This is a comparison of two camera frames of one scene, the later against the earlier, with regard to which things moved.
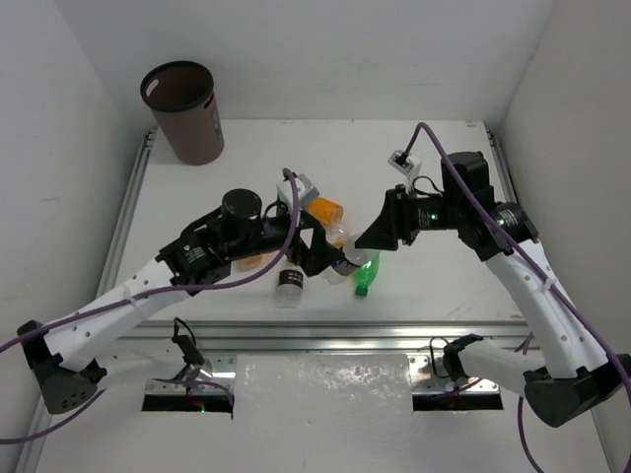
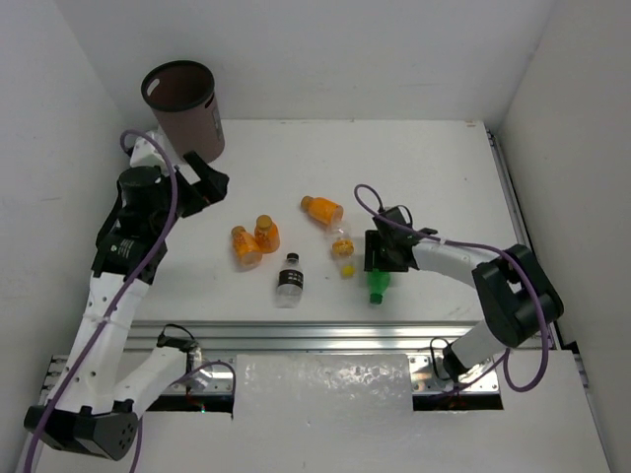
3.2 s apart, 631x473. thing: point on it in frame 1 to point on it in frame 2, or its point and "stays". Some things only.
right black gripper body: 415,213 to 379,253
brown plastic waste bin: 179,94 stays
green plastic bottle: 363,275 to 378,282
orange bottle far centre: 328,212 stays
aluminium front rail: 320,338 stays
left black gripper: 301,238 to 208,182
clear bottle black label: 290,286 stays
